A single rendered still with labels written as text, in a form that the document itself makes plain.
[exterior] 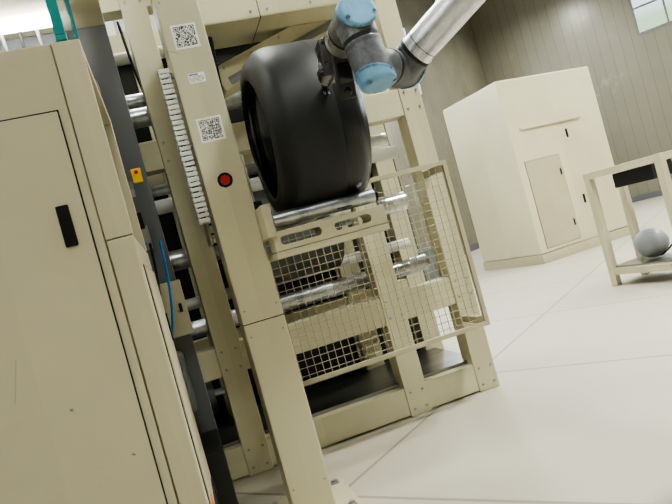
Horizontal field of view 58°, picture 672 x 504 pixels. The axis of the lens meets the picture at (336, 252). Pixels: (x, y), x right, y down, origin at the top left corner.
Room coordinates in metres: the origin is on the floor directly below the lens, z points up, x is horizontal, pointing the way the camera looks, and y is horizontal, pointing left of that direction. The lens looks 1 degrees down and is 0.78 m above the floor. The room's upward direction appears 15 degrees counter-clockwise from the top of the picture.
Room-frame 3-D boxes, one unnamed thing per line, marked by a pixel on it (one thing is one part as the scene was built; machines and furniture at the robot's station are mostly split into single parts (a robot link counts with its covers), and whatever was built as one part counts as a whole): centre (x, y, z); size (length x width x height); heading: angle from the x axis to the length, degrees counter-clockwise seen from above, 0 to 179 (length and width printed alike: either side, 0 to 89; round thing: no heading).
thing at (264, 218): (1.95, 0.21, 0.90); 0.40 x 0.03 x 0.10; 15
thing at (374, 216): (1.86, 0.01, 0.83); 0.36 x 0.09 x 0.06; 105
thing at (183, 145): (1.86, 0.36, 1.19); 0.05 x 0.04 x 0.48; 15
